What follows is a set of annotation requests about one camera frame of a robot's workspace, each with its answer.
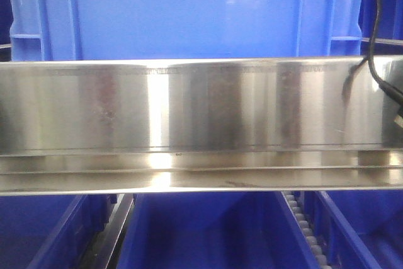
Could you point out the dark blue bin upper right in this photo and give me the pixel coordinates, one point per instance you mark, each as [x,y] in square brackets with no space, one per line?
[390,26]

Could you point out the white roller track right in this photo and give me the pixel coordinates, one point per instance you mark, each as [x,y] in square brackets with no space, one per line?
[306,229]

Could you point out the dark blue bin upper left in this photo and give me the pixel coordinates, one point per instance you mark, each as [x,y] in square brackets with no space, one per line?
[5,21]

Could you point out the large blue plastic bin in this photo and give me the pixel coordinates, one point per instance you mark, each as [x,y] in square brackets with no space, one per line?
[173,29]

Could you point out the steel divider rail left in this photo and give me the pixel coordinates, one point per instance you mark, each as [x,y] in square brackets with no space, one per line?
[104,249]

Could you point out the lower left blue bin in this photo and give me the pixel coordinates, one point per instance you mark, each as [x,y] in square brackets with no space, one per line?
[51,231]

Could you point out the stainless steel shelf front rail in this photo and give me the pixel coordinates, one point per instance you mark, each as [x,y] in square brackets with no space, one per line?
[131,126]

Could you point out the dark blue bin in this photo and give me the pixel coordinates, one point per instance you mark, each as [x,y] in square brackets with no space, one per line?
[5,21]
[390,26]

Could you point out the lower right blue bin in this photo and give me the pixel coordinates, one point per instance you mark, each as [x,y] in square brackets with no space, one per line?
[358,228]

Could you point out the lower middle blue bin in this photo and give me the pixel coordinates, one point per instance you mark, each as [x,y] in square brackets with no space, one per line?
[214,230]

